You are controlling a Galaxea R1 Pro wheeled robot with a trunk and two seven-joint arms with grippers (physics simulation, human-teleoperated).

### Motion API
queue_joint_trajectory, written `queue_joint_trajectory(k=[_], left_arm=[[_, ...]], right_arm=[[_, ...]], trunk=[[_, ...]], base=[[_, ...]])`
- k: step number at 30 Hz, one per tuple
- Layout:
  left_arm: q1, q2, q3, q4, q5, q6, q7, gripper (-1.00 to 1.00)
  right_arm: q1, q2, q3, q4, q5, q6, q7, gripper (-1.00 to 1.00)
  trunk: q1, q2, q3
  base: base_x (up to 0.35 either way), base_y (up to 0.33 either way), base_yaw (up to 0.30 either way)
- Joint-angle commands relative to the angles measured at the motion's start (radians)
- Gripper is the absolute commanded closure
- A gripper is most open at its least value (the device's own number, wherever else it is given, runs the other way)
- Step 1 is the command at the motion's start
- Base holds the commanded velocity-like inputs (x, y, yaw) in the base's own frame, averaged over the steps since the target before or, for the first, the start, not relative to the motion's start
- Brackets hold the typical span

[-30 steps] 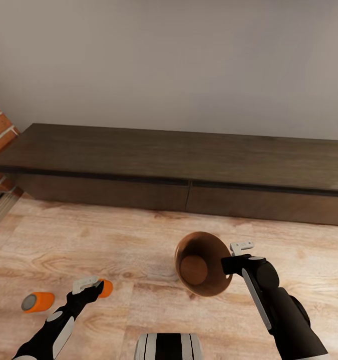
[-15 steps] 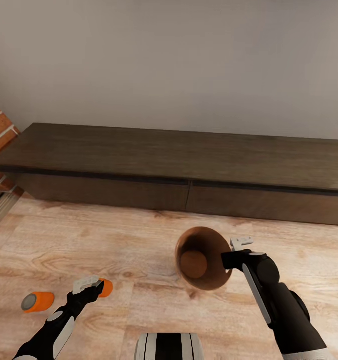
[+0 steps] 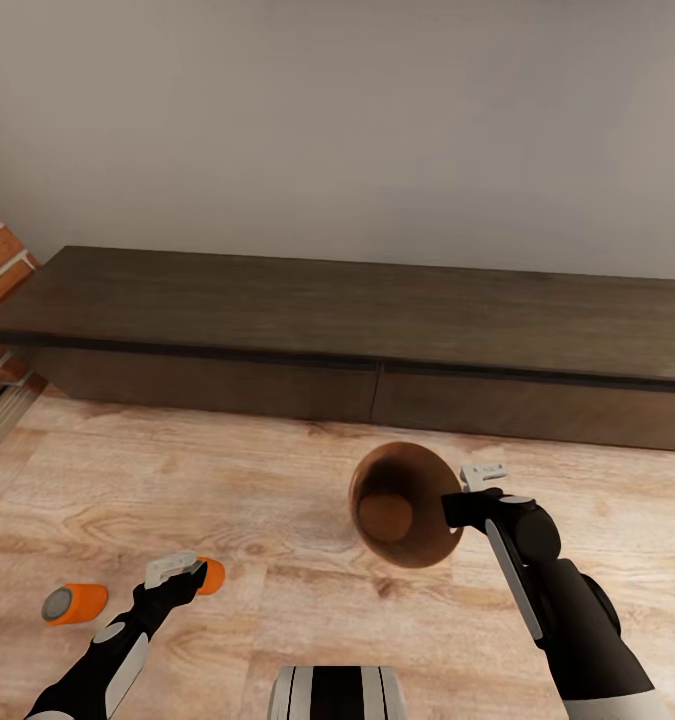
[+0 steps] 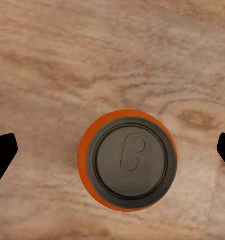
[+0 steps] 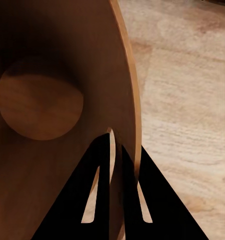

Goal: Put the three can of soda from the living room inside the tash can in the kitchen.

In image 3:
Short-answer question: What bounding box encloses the trash can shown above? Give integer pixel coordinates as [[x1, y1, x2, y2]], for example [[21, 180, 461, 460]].
[[348, 441, 465, 571]]

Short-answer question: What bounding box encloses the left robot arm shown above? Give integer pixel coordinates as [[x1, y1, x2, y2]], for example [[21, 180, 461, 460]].
[[24, 552, 208, 720]]

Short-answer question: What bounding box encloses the robot trunk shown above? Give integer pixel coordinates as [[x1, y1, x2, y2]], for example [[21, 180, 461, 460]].
[[266, 666, 407, 720]]

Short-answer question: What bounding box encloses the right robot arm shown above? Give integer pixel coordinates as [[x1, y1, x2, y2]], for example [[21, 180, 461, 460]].
[[441, 461, 675, 720]]

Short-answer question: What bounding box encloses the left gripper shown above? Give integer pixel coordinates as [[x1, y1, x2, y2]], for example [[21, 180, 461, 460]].
[[133, 561, 208, 623]]

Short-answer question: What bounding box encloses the can of soda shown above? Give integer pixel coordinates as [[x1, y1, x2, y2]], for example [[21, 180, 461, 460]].
[[179, 557, 225, 595], [41, 583, 108, 626]]

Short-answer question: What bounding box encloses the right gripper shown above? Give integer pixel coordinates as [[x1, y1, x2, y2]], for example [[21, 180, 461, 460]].
[[441, 487, 504, 531]]

